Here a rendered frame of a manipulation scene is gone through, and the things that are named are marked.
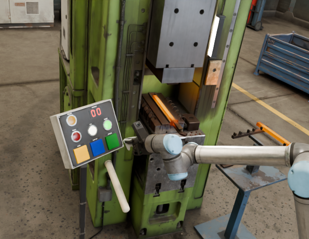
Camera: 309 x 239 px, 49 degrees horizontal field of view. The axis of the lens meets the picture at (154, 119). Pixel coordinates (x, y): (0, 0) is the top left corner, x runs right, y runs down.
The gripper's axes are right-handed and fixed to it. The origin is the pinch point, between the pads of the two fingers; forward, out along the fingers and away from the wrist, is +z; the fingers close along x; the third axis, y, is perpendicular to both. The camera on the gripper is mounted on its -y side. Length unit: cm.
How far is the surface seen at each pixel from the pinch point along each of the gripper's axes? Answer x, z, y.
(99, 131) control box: -6.6, 11.2, -6.8
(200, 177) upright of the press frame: 88, 36, 62
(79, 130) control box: -18.1, 11.2, -10.9
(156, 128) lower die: 35.6, 14.0, 5.0
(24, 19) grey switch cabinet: 197, 493, -170
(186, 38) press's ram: 44, -18, -44
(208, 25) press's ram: 56, -26, -48
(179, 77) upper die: 44, -6, -24
